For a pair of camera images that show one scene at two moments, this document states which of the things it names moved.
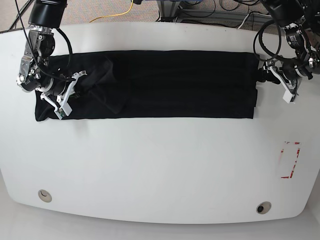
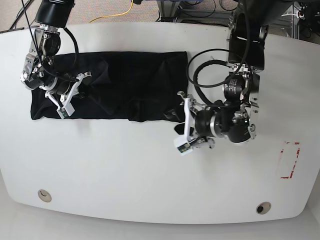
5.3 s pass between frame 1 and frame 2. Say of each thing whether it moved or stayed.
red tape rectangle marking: stayed
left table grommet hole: stayed
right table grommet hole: stayed
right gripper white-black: moved
